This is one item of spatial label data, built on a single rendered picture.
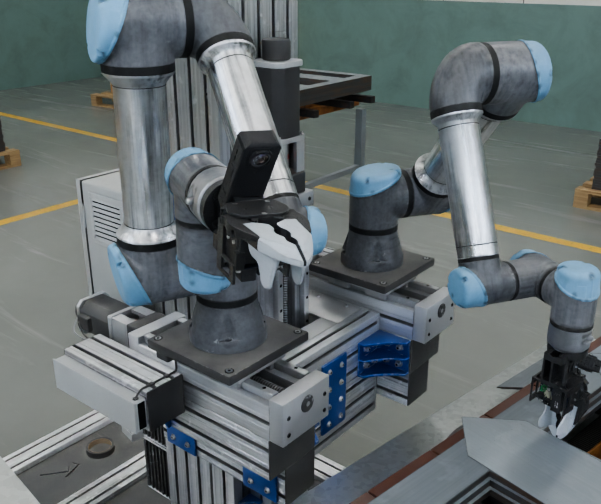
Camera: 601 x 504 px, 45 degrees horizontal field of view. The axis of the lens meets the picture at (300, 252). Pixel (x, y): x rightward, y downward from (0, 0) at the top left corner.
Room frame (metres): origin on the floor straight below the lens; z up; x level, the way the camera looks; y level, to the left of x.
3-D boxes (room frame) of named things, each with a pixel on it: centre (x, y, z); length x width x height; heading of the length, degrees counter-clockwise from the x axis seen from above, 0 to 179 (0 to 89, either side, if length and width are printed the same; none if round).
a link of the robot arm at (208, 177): (0.87, 0.10, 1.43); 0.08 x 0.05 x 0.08; 116
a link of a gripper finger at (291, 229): (0.71, 0.00, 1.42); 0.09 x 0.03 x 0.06; 26
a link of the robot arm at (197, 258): (0.96, 0.12, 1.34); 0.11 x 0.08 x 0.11; 116
